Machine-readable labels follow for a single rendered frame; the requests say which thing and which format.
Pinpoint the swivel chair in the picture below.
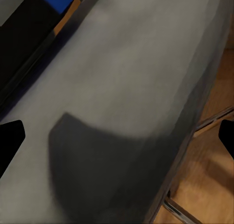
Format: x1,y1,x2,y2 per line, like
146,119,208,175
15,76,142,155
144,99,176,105
0,0,234,224

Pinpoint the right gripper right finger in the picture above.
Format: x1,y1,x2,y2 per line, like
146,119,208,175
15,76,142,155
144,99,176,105
218,120,234,159

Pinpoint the folder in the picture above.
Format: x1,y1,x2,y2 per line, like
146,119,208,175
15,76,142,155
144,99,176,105
0,0,74,92

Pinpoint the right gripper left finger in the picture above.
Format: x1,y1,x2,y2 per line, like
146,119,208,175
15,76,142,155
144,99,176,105
0,120,25,178

